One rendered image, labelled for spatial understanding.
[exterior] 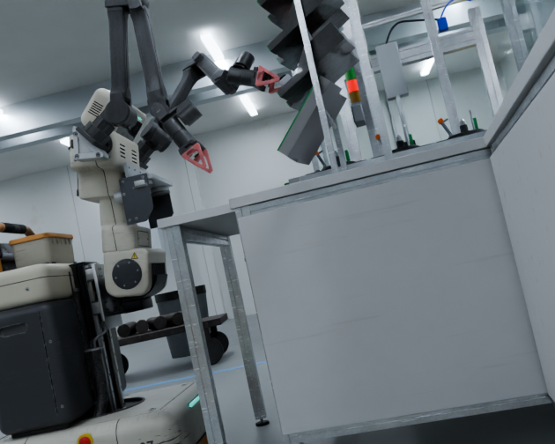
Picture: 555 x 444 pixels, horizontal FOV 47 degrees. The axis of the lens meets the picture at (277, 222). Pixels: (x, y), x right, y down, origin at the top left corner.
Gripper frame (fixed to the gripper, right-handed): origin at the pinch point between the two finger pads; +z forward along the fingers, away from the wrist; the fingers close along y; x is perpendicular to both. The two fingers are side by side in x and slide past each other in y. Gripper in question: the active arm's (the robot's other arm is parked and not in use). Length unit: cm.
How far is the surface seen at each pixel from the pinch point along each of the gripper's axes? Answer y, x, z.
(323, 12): -0.7, -24.4, 10.4
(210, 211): -28, 47, -4
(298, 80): -6.6, 0.0, 8.2
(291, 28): -7.0, -16.5, 2.5
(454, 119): 127, -16, 44
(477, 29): 156, -70, 43
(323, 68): -0.1, -6.3, 13.9
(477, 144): -25, 15, 69
